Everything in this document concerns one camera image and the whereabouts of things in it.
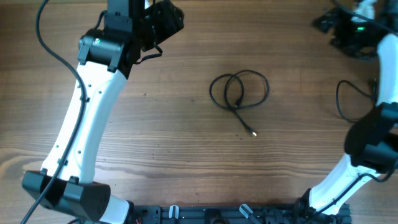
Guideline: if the black cable with USB plug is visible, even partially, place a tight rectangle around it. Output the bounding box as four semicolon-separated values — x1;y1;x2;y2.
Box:
335;78;379;123

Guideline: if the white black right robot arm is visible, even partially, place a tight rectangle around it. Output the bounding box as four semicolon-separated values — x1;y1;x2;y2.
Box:
292;1;397;223

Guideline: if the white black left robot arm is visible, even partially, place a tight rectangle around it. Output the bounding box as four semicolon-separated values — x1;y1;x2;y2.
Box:
22;1;184;223

